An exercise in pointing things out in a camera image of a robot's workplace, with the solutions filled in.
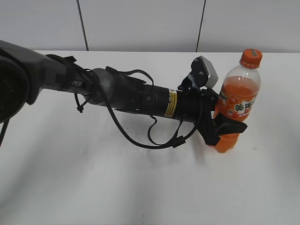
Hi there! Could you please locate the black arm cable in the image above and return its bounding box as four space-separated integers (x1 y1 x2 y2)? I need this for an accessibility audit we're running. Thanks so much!
74 67 203 149

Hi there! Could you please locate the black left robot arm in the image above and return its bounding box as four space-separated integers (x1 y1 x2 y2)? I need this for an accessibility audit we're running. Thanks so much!
0 41 247 146

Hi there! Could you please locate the orange soda bottle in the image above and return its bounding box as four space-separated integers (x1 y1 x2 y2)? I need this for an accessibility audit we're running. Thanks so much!
212 48 263 154

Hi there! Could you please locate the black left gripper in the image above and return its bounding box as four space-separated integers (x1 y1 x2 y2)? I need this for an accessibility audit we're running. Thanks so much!
176 89 248 146

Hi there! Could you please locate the orange bottle cap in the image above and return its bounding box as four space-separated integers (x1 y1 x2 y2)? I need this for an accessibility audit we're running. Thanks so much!
240 49 263 69

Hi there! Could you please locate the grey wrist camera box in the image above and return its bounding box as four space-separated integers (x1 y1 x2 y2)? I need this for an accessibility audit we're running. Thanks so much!
188 56 218 89

